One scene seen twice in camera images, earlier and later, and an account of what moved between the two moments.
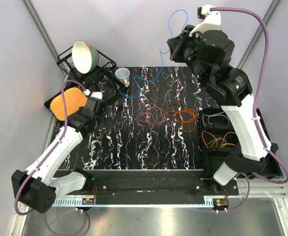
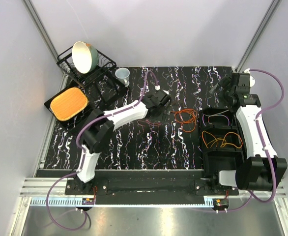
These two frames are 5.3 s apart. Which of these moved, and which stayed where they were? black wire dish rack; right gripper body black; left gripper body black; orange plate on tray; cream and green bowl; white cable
Moved: right gripper body black; left gripper body black
Stayed: orange plate on tray; white cable; black wire dish rack; cream and green bowl
